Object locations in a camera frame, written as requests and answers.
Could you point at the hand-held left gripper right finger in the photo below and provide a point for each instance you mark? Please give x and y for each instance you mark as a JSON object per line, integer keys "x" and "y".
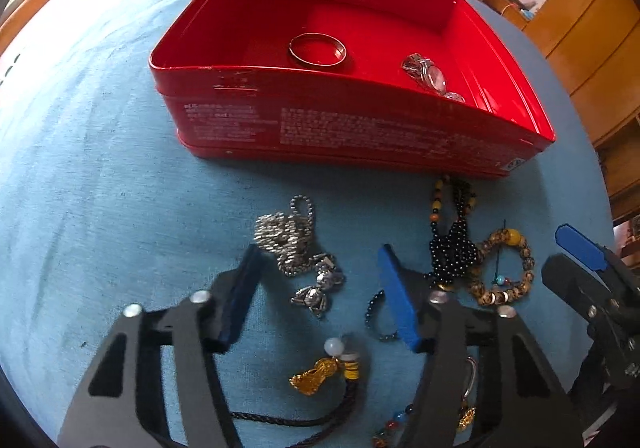
{"x": 400, "y": 298}

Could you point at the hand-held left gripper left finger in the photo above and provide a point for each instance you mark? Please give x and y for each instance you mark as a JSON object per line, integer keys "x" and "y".
{"x": 244, "y": 293}

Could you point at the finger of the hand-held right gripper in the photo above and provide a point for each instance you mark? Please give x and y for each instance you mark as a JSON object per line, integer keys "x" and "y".
{"x": 575, "y": 280}
{"x": 580, "y": 244}

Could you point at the silver charm pendant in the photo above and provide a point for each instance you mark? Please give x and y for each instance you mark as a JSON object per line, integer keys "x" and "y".
{"x": 320, "y": 285}

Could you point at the red tin box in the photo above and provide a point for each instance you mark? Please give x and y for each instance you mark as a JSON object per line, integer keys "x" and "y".
{"x": 350, "y": 127}

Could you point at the silver wristwatch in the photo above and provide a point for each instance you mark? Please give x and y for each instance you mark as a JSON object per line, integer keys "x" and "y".
{"x": 432, "y": 75}

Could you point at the silver bangle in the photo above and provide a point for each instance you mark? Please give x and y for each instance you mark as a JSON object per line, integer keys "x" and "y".
{"x": 318, "y": 64}

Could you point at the wooden wardrobe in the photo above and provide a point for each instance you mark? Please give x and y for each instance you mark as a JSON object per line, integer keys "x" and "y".
{"x": 590, "y": 27}

